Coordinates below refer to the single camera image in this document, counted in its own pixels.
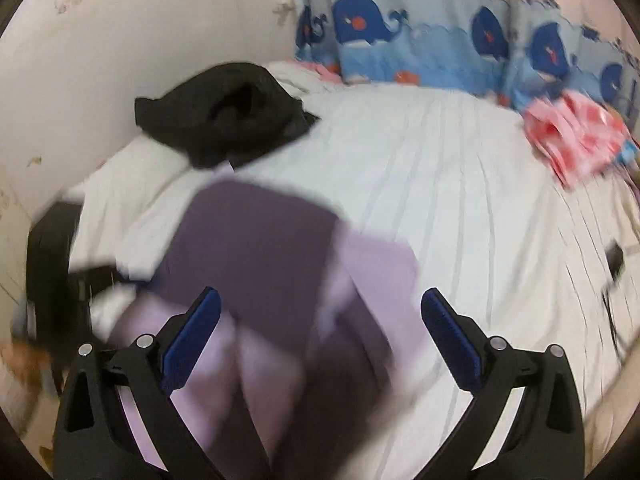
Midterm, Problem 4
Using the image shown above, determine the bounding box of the black garment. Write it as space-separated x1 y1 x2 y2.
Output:
134 62 321 170

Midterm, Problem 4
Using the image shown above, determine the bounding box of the white bed sheet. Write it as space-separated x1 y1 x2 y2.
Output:
67 62 640 480

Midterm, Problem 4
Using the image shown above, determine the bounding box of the purple two-tone garment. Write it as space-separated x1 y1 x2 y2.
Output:
107 180 426 480

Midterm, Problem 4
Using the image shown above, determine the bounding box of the brown cloth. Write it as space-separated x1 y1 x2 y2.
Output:
0 339 53 397

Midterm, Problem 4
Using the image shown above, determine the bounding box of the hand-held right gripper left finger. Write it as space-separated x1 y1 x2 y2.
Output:
52 286 236 480

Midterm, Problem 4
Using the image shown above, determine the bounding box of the pink patterned cloth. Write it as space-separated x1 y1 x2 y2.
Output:
522 91 639 189

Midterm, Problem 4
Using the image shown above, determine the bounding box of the blue whale-print cushion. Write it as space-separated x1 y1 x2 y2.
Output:
294 0 640 126

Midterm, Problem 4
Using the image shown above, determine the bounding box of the small pink cloth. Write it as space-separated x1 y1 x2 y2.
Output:
299 61 343 82

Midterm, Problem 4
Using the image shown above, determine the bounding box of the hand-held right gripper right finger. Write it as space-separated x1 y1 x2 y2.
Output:
420 287 586 480

